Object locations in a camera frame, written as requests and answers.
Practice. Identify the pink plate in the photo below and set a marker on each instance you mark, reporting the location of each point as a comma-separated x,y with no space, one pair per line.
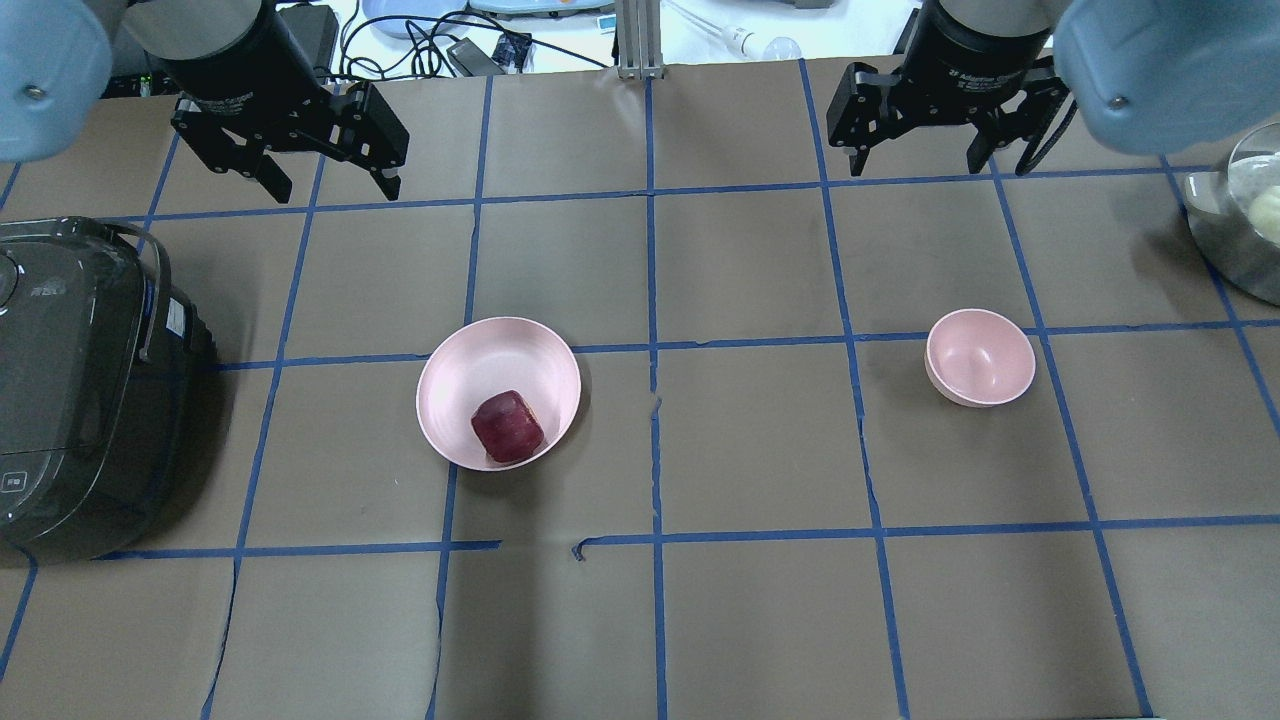
479,361

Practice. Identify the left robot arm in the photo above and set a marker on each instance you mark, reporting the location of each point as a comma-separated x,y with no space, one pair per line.
56,59

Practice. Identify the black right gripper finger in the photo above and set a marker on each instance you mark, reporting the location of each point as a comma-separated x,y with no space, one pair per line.
861,114
1040,120

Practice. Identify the dark grey rice cooker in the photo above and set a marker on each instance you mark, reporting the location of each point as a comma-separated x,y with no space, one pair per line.
98,349

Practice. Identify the aluminium frame post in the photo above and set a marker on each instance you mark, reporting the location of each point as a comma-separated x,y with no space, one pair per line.
637,40

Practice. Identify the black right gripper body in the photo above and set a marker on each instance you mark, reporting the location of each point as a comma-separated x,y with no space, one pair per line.
975,52

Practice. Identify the black power adapter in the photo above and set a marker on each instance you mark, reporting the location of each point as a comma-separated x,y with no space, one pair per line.
468,60

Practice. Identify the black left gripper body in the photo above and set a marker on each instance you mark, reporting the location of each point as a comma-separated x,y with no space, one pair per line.
228,62

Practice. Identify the red apple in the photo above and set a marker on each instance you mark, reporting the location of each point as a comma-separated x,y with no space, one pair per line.
508,428

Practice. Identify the pink bowl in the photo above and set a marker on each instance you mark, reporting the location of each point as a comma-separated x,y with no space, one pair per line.
977,358

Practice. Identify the white light bulb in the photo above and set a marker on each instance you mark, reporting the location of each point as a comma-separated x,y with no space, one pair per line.
750,45

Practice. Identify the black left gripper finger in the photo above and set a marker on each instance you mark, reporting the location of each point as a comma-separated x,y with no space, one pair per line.
372,137
251,161

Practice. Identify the white steamed bun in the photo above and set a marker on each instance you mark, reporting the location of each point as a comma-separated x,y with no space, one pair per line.
1263,213

